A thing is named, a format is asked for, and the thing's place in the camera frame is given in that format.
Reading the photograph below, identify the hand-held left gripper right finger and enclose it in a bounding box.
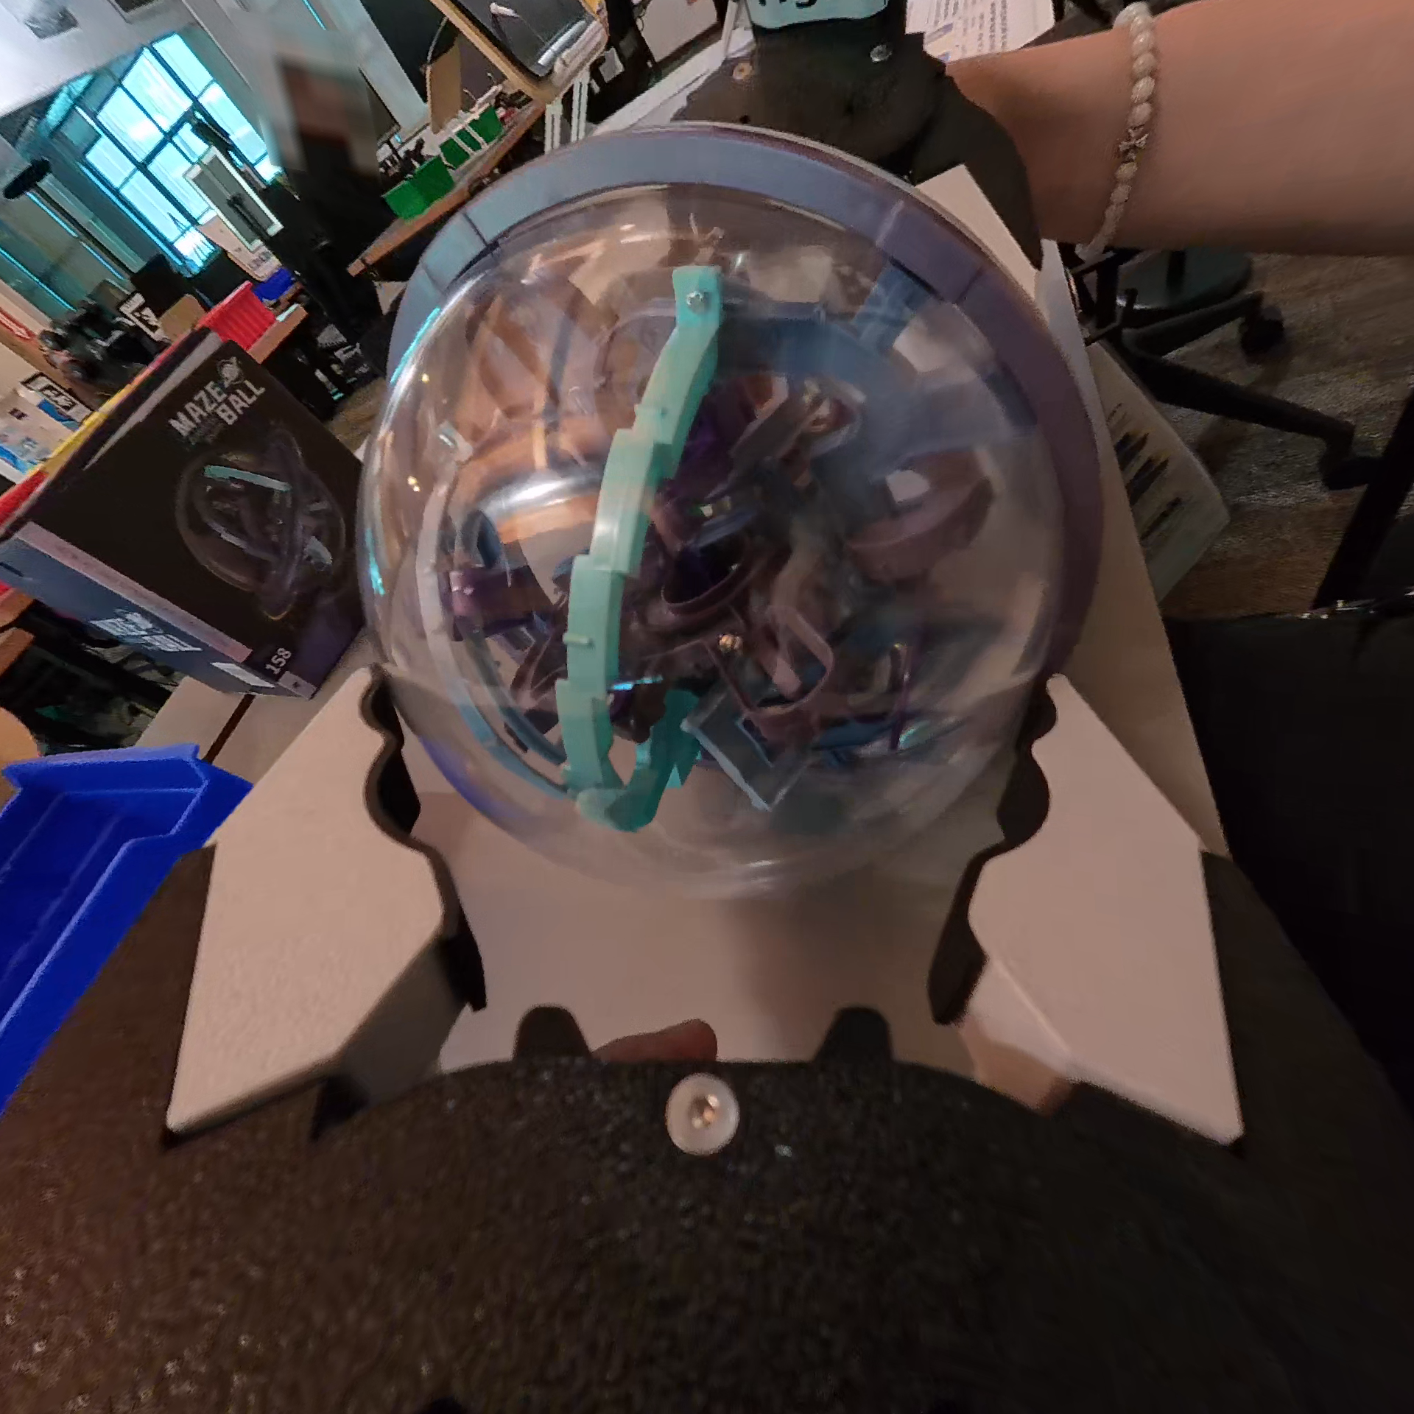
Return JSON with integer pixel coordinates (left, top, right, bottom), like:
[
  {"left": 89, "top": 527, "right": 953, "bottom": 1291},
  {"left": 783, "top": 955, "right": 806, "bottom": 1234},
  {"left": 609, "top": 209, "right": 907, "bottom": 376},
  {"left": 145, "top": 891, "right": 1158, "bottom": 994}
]
[{"left": 927, "top": 674, "right": 1246, "bottom": 1147}]

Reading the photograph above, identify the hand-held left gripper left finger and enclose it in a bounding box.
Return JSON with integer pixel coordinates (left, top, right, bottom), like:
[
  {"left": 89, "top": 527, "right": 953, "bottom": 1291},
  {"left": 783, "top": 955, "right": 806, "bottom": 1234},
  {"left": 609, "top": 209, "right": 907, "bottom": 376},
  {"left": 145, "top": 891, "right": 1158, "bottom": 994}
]
[{"left": 163, "top": 665, "right": 488, "bottom": 1147}]

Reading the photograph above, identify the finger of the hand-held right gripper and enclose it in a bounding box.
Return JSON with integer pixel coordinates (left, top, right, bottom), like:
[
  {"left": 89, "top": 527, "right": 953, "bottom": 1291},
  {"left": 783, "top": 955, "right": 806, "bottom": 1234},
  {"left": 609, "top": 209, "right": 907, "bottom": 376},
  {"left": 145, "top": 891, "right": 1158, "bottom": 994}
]
[{"left": 914, "top": 164, "right": 1049, "bottom": 305}]

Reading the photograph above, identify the transparent maze ball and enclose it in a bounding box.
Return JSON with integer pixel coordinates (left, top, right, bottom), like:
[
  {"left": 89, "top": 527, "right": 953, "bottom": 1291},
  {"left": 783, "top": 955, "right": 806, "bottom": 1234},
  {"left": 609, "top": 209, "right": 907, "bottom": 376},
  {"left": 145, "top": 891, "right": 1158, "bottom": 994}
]
[{"left": 355, "top": 123, "right": 1108, "bottom": 901}]

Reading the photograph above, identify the person's right forearm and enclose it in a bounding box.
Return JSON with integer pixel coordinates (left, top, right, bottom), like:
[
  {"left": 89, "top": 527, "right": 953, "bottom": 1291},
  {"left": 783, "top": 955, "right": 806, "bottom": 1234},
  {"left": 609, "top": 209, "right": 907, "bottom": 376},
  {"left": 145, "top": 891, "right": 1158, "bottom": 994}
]
[{"left": 948, "top": 0, "right": 1414, "bottom": 265}]

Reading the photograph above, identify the dark maze ball box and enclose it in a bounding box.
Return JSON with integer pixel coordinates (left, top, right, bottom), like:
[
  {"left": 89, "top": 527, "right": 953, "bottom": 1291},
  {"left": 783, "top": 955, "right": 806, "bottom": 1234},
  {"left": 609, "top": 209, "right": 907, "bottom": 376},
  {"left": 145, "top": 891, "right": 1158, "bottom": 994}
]
[{"left": 0, "top": 325, "right": 369, "bottom": 701}]

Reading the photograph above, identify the person's left hand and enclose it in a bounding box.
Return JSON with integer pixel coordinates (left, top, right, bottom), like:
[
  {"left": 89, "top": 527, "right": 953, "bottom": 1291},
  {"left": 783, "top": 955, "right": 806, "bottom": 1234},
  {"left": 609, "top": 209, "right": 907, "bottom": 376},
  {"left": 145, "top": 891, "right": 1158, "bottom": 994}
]
[{"left": 594, "top": 1017, "right": 720, "bottom": 1066}]

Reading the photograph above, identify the blue plastic bin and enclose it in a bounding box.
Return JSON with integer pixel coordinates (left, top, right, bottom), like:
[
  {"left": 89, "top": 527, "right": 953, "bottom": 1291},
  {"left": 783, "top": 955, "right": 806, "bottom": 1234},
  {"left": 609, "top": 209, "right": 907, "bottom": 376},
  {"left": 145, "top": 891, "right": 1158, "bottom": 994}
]
[{"left": 0, "top": 743, "right": 254, "bottom": 1110}]

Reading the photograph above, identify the black office chair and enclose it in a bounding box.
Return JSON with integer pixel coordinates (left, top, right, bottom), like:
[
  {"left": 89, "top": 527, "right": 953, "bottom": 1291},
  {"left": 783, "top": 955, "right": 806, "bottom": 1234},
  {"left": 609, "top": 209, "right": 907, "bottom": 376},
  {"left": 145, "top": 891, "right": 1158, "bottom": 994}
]
[{"left": 1074, "top": 246, "right": 1362, "bottom": 490}]

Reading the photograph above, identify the printed instruction paper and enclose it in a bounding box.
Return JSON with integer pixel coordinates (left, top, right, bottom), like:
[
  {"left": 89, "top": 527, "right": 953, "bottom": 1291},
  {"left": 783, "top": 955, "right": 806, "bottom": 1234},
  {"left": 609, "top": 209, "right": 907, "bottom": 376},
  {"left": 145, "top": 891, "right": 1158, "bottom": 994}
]
[{"left": 1087, "top": 340, "right": 1230, "bottom": 606}]

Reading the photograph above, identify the wooden table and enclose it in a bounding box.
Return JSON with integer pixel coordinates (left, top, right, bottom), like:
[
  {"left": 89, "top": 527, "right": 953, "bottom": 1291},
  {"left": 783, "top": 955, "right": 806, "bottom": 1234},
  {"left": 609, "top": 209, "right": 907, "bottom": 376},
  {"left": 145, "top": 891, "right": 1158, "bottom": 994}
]
[{"left": 352, "top": 88, "right": 559, "bottom": 280}]

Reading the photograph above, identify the green bin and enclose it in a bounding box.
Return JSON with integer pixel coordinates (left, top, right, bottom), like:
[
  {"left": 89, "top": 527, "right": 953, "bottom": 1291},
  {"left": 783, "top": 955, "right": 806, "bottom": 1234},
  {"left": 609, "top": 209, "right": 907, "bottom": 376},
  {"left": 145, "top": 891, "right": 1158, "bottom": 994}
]
[{"left": 380, "top": 160, "right": 460, "bottom": 219}]

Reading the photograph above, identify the black table leg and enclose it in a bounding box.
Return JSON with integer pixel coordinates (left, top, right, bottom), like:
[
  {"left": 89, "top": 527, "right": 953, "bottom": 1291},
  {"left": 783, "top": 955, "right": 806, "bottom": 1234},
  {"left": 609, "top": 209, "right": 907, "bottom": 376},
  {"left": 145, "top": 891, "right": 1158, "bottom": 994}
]
[{"left": 1313, "top": 418, "right": 1414, "bottom": 611}]

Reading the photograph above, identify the red bin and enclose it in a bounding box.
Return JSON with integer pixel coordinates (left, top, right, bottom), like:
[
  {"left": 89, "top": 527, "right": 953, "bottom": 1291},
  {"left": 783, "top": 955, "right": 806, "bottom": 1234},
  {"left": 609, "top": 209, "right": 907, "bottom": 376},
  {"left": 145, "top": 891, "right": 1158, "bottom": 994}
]
[{"left": 190, "top": 280, "right": 291, "bottom": 352}]

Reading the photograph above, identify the white bead bracelet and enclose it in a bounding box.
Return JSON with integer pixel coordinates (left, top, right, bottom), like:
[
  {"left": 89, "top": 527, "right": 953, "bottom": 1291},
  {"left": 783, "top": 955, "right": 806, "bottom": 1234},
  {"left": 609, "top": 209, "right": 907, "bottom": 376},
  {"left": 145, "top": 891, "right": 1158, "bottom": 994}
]
[{"left": 1077, "top": 0, "right": 1160, "bottom": 265}]

